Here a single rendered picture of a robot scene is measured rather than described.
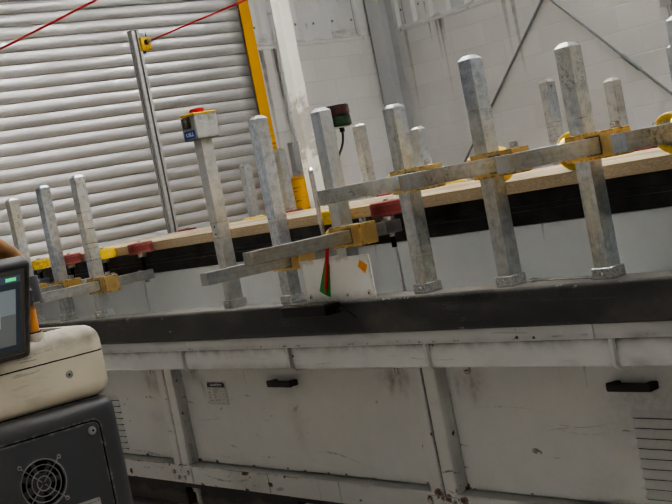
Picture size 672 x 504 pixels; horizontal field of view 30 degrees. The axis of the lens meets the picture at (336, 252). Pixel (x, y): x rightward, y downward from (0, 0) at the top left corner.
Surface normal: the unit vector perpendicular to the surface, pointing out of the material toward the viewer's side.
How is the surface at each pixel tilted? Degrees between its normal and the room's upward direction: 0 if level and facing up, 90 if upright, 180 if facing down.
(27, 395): 90
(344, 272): 90
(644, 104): 90
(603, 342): 90
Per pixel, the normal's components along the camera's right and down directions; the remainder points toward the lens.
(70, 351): 0.61, -0.07
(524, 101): -0.77, 0.18
